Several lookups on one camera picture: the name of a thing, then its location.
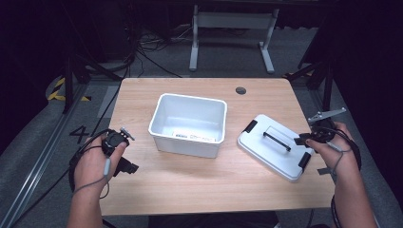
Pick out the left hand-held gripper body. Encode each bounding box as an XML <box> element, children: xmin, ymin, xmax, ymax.
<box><xmin>101</xmin><ymin>126</ymin><xmax>136</xmax><ymax>157</ymax></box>

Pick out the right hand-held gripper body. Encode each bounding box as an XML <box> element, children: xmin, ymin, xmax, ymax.
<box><xmin>307</xmin><ymin>106</ymin><xmax>348</xmax><ymax>144</ymax></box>

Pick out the white lid with black handle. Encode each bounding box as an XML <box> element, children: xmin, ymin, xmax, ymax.
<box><xmin>237</xmin><ymin>113</ymin><xmax>316</xmax><ymax>182</ymax></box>

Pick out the white plastic storage box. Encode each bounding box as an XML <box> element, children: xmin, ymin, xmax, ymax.
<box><xmin>147</xmin><ymin>92</ymin><xmax>228</xmax><ymax>160</ymax></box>

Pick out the person's right hand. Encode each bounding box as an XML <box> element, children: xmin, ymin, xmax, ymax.
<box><xmin>305</xmin><ymin>122</ymin><xmax>361</xmax><ymax>179</ymax></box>

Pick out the person's left hand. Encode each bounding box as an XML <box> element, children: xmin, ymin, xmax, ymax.
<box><xmin>72</xmin><ymin>132</ymin><xmax>128</xmax><ymax>195</ymax></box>

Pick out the black tripod stand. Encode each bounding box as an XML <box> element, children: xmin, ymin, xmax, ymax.
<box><xmin>283</xmin><ymin>53</ymin><xmax>337</xmax><ymax>112</ymax></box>
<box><xmin>61</xmin><ymin>47</ymin><xmax>124</xmax><ymax>115</ymax></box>

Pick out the white paper label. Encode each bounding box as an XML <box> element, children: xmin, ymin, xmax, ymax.
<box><xmin>172</xmin><ymin>130</ymin><xmax>217</xmax><ymax>143</ymax></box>

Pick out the yellow and black floor tape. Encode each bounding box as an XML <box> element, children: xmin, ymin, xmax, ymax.
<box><xmin>47</xmin><ymin>77</ymin><xmax>93</xmax><ymax>103</ymax></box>

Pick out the grey wrist cord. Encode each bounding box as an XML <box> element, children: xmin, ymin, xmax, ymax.
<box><xmin>325</xmin><ymin>140</ymin><xmax>354</xmax><ymax>176</ymax></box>
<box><xmin>72</xmin><ymin>156</ymin><xmax>112</xmax><ymax>195</ymax></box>

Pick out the metal floor rail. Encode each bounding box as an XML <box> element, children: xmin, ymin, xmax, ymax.
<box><xmin>0</xmin><ymin>85</ymin><xmax>87</xmax><ymax>228</ymax></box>

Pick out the bundle of black floor cables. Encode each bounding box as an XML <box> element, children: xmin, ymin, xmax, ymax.
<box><xmin>125</xmin><ymin>12</ymin><xmax>192</xmax><ymax>80</ymax></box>

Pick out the grey metal stand frame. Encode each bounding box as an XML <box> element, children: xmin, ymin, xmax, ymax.
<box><xmin>188</xmin><ymin>4</ymin><xmax>280</xmax><ymax>75</ymax></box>

